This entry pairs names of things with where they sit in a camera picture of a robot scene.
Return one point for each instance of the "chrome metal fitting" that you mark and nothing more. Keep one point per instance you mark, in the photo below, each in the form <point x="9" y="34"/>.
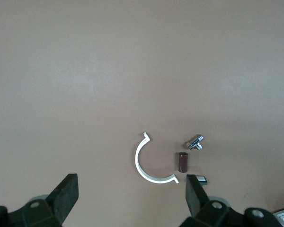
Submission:
<point x="194" y="142"/>

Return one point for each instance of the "small black clip part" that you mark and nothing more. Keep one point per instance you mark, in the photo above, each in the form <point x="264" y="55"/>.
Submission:
<point x="202" y="179"/>

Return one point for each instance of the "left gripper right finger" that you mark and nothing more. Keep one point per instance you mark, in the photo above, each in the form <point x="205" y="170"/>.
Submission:
<point x="194" y="198"/>

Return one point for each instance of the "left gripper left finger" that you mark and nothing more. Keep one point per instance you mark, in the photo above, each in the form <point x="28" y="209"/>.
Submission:
<point x="64" y="196"/>

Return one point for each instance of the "brown table mat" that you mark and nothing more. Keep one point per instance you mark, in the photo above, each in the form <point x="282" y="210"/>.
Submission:
<point x="109" y="71"/>

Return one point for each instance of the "dark brown cylinder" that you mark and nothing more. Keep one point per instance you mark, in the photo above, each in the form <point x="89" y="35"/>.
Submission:
<point x="181" y="163"/>

